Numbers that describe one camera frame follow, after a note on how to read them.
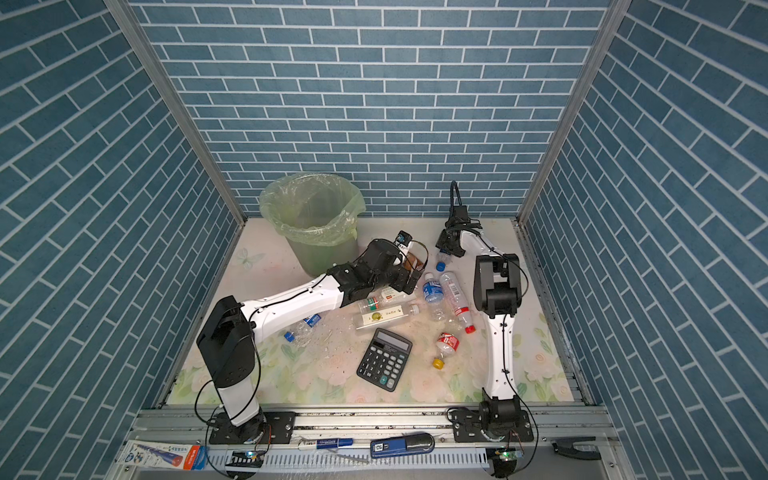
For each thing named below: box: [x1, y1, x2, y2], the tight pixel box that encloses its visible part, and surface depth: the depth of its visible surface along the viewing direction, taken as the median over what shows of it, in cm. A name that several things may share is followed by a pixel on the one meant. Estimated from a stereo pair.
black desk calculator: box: [356, 328, 413, 393], surface depth 85 cm
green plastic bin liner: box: [259, 172, 366, 247], surface depth 95 cm
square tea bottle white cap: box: [354, 300, 420, 330], surface depth 91 cm
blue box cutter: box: [370, 433, 435, 459], surface depth 69 cm
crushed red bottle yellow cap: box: [432, 332, 460, 370], surface depth 84 cm
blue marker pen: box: [298, 438, 355, 451], surface depth 72 cm
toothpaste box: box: [118, 440, 209, 471], surface depth 71 cm
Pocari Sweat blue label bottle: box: [422, 273, 445, 321], surface depth 96 cm
